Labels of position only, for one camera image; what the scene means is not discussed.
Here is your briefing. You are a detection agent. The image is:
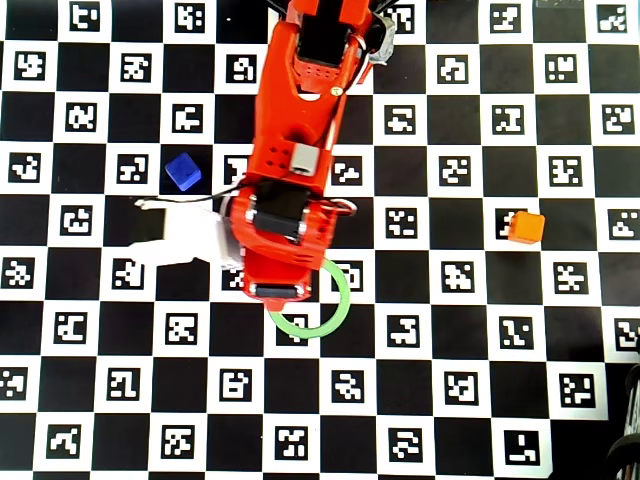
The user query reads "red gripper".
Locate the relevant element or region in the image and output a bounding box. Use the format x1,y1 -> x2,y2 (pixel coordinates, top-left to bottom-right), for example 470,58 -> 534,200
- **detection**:
239,239 -> 326,313

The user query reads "blue cube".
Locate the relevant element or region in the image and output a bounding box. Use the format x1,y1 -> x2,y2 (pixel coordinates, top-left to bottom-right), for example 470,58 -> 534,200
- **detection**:
164,152 -> 203,193

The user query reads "orange cube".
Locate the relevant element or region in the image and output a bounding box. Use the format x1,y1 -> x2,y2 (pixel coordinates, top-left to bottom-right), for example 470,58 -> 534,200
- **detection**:
507,210 -> 546,245

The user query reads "small grey box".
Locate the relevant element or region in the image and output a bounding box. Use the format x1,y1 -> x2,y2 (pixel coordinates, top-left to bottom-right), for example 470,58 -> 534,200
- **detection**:
289,143 -> 321,175

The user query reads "checkerboard marker mat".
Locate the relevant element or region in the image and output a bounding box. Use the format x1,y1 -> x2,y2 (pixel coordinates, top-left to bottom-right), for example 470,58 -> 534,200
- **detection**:
0,0 -> 640,476

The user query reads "black tripod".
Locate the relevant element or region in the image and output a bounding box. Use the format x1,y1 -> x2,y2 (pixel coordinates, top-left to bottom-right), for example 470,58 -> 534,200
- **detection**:
607,362 -> 640,480

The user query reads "green flat ring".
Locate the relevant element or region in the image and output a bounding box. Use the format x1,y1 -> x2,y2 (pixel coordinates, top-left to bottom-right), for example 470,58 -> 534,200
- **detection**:
267,258 -> 351,340

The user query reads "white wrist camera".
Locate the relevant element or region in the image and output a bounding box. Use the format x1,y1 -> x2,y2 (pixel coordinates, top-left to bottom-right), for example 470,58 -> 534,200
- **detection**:
128,198 -> 246,271

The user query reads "thin black camera cable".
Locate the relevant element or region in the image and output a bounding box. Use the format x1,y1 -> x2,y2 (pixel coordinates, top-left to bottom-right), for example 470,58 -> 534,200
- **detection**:
204,174 -> 261,204

